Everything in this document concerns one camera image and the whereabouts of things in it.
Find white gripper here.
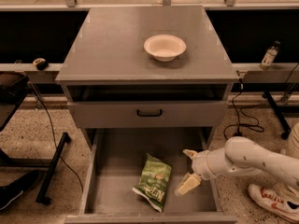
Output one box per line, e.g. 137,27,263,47
175,148,229,196

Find green jalapeno chip bag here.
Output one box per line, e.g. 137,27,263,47
133,154,172,213

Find white paper bowl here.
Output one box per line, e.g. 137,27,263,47
144,35,187,62

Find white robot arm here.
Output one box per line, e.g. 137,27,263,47
175,136,299,196

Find open grey lower drawer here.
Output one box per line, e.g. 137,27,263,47
64,128,236,224

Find grey drawer cabinet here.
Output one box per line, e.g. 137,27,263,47
56,6,237,143

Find closed grey upper drawer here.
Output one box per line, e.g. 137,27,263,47
68,101,228,128

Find white red sneaker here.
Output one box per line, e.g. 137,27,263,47
248,184,299,224

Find black wheeled stand right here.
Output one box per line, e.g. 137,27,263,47
262,83,299,140

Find small clear bottle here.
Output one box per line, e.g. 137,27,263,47
260,41,280,70

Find yellow black tape measure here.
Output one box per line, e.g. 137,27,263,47
33,58,49,70

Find black shoe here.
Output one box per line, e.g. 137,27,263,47
0,170,39,210

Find black cart on left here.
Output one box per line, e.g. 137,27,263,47
0,71,72,205

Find black power cable right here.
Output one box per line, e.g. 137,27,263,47
222,77,265,141

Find black drawer handle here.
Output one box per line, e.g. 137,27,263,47
136,109,163,118

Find black cable on left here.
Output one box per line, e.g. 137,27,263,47
27,81,84,194

